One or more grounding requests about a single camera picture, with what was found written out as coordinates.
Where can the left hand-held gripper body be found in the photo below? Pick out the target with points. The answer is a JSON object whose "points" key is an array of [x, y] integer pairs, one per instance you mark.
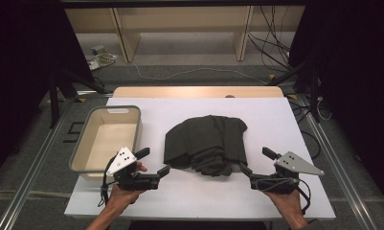
{"points": [[129, 179]]}

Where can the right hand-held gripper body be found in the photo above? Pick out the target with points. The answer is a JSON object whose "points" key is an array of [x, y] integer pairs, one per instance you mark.
{"points": [[275, 182]]}

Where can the beige plastic basket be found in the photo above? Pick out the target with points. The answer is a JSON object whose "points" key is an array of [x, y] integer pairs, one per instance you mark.
{"points": [[108, 140]]}

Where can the dark cloth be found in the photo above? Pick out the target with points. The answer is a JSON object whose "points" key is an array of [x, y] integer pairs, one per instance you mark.
{"points": [[205, 143]]}

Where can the person's left hand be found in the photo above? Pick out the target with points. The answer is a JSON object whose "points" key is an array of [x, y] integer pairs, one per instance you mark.
{"points": [[124, 196]]}

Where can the person's right hand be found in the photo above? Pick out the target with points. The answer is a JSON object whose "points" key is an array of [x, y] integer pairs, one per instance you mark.
{"points": [[290, 206]]}

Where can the person's dark clothing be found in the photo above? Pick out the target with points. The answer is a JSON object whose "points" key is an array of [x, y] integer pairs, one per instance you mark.
{"points": [[196, 225]]}

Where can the black metal stand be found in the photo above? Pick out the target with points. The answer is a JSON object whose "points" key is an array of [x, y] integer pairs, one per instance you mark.
{"points": [[314, 92], [54, 99]]}

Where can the dark curtain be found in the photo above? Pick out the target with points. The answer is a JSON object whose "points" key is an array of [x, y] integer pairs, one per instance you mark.
{"points": [[20, 64], [358, 80]]}

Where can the wooden shelf unit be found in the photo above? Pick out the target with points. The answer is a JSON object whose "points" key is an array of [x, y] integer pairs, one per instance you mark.
{"points": [[183, 22]]}

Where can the aluminium floor rail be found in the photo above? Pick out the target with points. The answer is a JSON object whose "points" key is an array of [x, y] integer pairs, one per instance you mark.
{"points": [[36, 169], [336, 166]]}

